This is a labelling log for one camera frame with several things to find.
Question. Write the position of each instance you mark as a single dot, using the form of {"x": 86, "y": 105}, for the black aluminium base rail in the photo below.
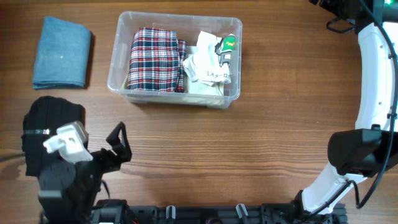
{"x": 265, "y": 214}

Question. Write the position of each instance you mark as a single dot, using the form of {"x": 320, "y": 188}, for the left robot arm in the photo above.
{"x": 68, "y": 187}

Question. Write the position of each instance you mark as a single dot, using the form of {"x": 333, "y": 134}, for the white printed t-shirt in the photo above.
{"x": 210, "y": 63}

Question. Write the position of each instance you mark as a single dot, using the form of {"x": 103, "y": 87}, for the folded blue denim cloth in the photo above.
{"x": 62, "y": 55}

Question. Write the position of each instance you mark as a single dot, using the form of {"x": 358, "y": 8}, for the cream cloth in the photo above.
{"x": 199, "y": 92}

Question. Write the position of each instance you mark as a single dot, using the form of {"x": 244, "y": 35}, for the red plaid cloth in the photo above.
{"x": 156, "y": 61}

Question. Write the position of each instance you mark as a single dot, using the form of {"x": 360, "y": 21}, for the folded black garment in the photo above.
{"x": 46, "y": 114}

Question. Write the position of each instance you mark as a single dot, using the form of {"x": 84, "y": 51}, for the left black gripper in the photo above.
{"x": 116, "y": 142}

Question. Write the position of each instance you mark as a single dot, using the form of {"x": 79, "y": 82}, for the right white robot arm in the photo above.
{"x": 358, "y": 159}

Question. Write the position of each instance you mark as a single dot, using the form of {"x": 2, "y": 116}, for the clear plastic storage container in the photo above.
{"x": 188, "y": 28}

